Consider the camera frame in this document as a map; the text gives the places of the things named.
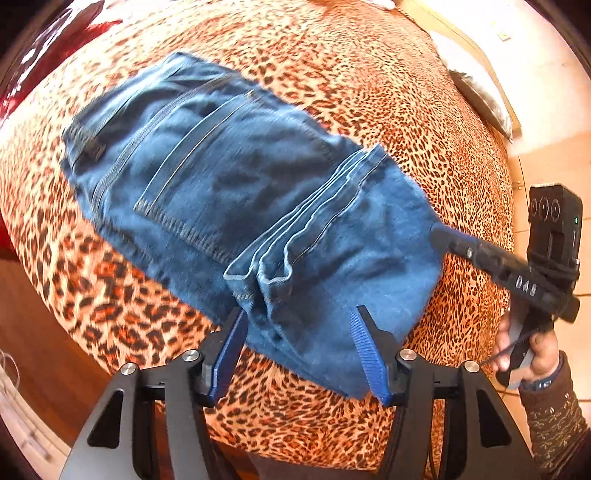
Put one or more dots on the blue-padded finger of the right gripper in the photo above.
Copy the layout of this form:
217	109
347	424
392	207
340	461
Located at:
483	255

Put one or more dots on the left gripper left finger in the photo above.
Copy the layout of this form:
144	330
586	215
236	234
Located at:
196	380

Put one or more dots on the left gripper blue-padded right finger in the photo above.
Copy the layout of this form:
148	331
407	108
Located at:
402	381

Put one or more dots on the blue denim pants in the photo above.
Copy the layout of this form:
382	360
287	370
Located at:
229	197

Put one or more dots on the patterned brown sleeve forearm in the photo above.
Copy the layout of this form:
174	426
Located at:
559	432

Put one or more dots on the person right hand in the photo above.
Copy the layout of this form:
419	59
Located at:
544	345

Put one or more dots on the white pillow at headboard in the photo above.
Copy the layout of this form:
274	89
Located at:
474	82

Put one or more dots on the leopard print bedsheet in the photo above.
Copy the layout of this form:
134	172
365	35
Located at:
371	76

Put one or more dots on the light wooden headboard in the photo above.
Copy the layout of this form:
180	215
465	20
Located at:
430	20

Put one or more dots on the black camera box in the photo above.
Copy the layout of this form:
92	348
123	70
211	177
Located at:
555	218

